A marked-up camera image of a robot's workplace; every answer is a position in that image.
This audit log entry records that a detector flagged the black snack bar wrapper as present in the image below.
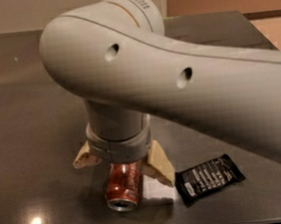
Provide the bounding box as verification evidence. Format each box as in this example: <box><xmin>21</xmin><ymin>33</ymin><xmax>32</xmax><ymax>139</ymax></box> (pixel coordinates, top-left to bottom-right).
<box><xmin>174</xmin><ymin>154</ymin><xmax>246</xmax><ymax>206</ymax></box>

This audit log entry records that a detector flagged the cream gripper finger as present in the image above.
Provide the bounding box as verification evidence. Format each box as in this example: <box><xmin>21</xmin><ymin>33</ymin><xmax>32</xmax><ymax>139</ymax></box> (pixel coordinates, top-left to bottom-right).
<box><xmin>73</xmin><ymin>141</ymin><xmax>102</xmax><ymax>169</ymax></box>
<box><xmin>141</xmin><ymin>140</ymin><xmax>175</xmax><ymax>187</ymax></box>

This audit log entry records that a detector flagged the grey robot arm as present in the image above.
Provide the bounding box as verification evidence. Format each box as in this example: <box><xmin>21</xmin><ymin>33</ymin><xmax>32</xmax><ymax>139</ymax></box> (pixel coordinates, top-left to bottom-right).
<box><xmin>39</xmin><ymin>0</ymin><xmax>281</xmax><ymax>163</ymax></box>

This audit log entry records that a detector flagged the red coke can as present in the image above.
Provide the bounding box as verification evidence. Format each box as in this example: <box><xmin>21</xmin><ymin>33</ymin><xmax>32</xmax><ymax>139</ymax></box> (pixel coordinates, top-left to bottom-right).
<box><xmin>105</xmin><ymin>161</ymin><xmax>143</xmax><ymax>212</ymax></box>

